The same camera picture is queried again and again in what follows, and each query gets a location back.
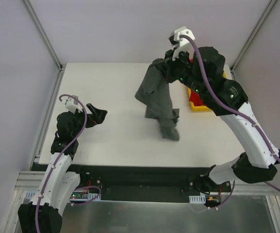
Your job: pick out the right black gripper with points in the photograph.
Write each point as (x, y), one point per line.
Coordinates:
(170, 69)

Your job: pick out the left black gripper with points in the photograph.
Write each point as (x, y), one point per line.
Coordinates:
(89, 118)

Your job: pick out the dark grey t shirt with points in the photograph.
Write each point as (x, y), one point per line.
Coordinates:
(154, 92)

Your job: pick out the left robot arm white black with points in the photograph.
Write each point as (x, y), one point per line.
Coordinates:
(43, 213)

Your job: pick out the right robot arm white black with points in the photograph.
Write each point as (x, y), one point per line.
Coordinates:
(203, 73)

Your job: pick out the red t shirt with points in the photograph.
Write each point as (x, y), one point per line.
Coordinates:
(195, 99)

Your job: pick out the yellow plastic bin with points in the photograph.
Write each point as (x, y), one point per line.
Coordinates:
(199, 108)

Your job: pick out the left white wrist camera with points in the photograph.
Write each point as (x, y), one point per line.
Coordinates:
(70, 103)

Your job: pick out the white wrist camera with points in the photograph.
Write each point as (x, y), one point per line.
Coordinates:
(70, 103)
(180, 44)

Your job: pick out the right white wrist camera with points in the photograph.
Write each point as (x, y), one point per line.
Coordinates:
(180, 44)

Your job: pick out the left aluminium frame post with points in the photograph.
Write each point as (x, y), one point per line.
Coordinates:
(41, 32)

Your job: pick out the aluminium frame post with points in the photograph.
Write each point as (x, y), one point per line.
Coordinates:
(254, 32)
(41, 32)

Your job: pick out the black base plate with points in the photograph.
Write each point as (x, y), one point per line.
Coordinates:
(139, 183)

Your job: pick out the front aluminium rail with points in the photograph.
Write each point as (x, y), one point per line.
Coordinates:
(30, 180)

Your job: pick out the left white cable duct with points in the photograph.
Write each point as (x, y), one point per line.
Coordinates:
(76, 196)

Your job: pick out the white cable duct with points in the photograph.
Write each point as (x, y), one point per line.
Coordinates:
(200, 199)
(76, 196)

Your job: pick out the right aluminium frame post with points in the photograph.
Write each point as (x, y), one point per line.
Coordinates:
(254, 32)

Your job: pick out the right white cable duct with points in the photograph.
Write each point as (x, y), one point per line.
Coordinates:
(200, 199)

